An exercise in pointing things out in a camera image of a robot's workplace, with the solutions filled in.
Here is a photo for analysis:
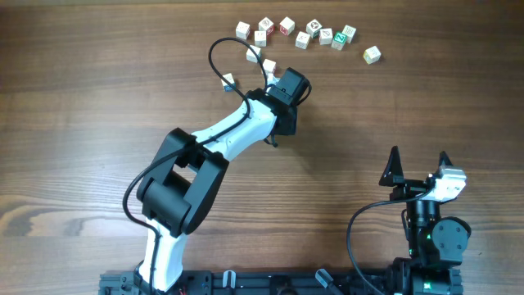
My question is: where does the plain wooden block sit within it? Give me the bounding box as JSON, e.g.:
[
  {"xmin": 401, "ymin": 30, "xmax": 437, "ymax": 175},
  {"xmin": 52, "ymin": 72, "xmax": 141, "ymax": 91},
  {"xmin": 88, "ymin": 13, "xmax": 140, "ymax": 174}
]
[
  {"xmin": 254, "ymin": 30, "xmax": 267, "ymax": 48},
  {"xmin": 263, "ymin": 59, "xmax": 276, "ymax": 75}
]

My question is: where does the wooden block globe picture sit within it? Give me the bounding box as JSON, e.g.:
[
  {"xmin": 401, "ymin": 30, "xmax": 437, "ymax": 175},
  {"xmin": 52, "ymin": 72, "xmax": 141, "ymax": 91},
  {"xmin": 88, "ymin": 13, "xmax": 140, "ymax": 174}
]
[{"xmin": 268, "ymin": 73, "xmax": 280, "ymax": 85}]

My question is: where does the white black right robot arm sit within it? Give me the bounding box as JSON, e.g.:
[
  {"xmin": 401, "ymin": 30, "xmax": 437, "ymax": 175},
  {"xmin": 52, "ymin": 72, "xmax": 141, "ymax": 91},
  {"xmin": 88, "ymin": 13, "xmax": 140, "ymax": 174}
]
[{"xmin": 379, "ymin": 146, "xmax": 472, "ymax": 295}]

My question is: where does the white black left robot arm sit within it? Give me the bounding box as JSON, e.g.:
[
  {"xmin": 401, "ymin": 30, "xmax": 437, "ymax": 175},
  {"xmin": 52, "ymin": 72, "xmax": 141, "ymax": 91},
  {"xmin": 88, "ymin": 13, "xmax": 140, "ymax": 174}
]
[{"xmin": 135, "ymin": 68, "xmax": 312, "ymax": 294}]

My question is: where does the wooden block blue side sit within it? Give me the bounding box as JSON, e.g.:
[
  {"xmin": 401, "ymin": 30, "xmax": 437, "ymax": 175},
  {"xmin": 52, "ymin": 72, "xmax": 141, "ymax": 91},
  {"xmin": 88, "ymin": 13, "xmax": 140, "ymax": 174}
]
[{"xmin": 221, "ymin": 73, "xmax": 236, "ymax": 92}]

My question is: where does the wooden block tan pattern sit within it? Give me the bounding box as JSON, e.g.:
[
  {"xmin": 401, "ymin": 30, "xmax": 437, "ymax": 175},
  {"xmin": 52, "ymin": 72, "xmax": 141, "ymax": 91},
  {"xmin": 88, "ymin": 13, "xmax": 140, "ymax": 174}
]
[{"xmin": 295, "ymin": 31, "xmax": 311, "ymax": 50}]

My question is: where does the wooden block red letter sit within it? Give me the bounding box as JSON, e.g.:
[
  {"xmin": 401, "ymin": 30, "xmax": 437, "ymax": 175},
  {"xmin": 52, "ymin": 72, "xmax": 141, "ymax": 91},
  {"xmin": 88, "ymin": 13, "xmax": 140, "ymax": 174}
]
[{"xmin": 279, "ymin": 16, "xmax": 296, "ymax": 36}]

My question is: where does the wooden block red side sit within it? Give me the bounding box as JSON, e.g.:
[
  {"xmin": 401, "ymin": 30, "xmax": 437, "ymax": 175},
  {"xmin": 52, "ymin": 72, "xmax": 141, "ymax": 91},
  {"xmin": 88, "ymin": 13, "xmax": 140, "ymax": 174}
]
[{"xmin": 258, "ymin": 17, "xmax": 274, "ymax": 35}]

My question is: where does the wooden block black symbol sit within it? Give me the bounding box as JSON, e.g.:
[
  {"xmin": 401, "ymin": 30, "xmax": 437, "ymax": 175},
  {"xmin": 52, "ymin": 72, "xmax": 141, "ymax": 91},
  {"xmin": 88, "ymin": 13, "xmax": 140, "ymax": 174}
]
[{"xmin": 306, "ymin": 19, "xmax": 323, "ymax": 39}]

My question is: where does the wooden block grey figure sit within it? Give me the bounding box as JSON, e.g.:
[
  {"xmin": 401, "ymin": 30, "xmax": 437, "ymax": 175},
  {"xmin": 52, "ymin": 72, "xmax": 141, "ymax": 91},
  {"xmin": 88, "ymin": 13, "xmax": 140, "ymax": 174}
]
[{"xmin": 318, "ymin": 28, "xmax": 333, "ymax": 45}]

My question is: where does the wooden block far left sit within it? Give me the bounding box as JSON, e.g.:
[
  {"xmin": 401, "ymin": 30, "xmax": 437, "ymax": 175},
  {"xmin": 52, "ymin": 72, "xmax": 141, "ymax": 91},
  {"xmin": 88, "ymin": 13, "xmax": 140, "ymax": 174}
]
[{"xmin": 235, "ymin": 21, "xmax": 251, "ymax": 40}]

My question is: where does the wooden block green Z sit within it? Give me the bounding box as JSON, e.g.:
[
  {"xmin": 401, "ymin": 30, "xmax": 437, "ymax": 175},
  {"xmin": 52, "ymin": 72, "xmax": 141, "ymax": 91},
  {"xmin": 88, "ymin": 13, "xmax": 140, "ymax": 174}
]
[{"xmin": 331, "ymin": 32, "xmax": 348, "ymax": 51}]

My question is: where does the wooden block grid pattern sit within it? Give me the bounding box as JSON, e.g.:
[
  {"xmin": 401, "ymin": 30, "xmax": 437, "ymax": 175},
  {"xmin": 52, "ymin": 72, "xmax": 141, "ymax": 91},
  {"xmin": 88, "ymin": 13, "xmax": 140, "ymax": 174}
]
[{"xmin": 342, "ymin": 25, "xmax": 356, "ymax": 43}]

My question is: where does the wooden block yellow side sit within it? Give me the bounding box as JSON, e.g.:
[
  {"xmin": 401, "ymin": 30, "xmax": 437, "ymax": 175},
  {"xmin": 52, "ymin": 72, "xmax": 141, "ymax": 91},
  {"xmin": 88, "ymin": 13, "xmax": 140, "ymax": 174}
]
[{"xmin": 363, "ymin": 46, "xmax": 382, "ymax": 65}]

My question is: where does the black right camera cable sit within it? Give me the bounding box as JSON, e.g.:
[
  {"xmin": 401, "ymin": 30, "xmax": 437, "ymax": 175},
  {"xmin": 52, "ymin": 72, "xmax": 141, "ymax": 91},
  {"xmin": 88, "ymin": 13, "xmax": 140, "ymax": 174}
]
[{"xmin": 346, "ymin": 186, "xmax": 436, "ymax": 294}]

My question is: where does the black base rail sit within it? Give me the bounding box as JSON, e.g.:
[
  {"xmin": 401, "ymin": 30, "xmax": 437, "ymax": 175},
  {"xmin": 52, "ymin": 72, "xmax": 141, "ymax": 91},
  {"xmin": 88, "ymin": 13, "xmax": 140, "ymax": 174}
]
[{"xmin": 97, "ymin": 269, "xmax": 463, "ymax": 295}]

